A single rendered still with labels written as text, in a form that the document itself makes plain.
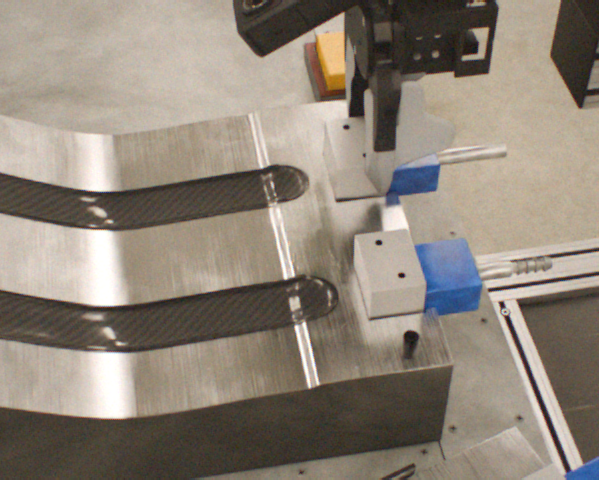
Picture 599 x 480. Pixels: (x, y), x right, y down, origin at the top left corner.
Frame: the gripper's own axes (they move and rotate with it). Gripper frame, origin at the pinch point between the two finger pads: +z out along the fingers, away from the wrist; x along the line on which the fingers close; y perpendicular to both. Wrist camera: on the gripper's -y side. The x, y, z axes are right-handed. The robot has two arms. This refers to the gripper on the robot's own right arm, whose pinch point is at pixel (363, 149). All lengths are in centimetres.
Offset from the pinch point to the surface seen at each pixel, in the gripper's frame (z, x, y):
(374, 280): -0.3, -12.3, -1.9
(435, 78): 91, 114, 43
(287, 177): 2.7, 0.9, -5.3
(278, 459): 10.5, -17.6, -9.2
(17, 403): 0.3, -17.3, -24.5
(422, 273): 0.1, -11.9, 1.3
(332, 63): 7.6, 19.4, 1.7
